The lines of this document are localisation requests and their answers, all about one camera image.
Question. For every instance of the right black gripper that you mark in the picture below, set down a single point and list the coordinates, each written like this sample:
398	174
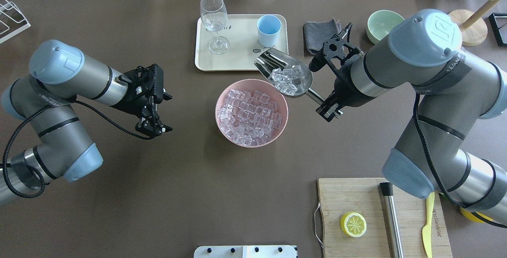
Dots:
345	92

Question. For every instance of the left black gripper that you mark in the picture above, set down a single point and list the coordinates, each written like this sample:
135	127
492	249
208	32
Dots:
127	102

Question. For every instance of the metal ice scoop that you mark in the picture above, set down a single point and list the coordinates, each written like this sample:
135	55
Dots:
293	78

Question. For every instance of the pile of clear ice cubes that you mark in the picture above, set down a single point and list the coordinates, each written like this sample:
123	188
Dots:
249	115

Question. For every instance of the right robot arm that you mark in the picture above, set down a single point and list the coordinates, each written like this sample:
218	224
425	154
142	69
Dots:
454	88

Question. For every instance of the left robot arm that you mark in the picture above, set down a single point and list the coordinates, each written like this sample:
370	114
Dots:
51	141

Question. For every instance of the light blue cup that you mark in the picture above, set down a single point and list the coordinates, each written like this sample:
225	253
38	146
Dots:
268	28

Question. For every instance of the wooden cup tree stand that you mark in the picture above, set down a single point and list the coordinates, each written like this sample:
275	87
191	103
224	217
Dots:
471	23

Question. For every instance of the grey folded cloth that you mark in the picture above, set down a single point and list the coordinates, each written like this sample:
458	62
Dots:
316	33

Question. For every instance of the green bowl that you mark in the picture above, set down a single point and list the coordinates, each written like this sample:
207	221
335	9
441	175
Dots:
380	23

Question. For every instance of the cream serving tray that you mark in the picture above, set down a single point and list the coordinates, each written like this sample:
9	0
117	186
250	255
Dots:
242	34

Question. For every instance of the clear wine glass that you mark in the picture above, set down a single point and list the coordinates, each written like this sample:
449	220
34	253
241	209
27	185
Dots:
214	17

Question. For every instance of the pink bowl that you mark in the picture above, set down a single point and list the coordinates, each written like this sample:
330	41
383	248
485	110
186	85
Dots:
252	139

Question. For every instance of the bamboo cutting board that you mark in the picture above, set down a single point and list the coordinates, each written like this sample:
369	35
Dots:
338	196

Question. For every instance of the black glass holder tray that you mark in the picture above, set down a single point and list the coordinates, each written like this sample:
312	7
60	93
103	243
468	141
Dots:
498	23

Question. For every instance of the lemon half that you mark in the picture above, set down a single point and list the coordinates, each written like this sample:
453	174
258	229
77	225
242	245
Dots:
353	224

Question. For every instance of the yellow plastic knife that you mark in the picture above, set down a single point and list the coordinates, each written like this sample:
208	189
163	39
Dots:
427	228

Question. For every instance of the steel muddler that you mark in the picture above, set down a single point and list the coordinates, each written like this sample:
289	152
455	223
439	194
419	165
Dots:
393	228

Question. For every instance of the whole yellow lemon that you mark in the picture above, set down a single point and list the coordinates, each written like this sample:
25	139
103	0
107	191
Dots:
473	218

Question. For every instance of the white wire cup rack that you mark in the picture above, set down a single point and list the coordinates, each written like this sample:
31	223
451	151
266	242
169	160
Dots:
12	20

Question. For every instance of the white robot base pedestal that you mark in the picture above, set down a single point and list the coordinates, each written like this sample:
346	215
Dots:
246	251

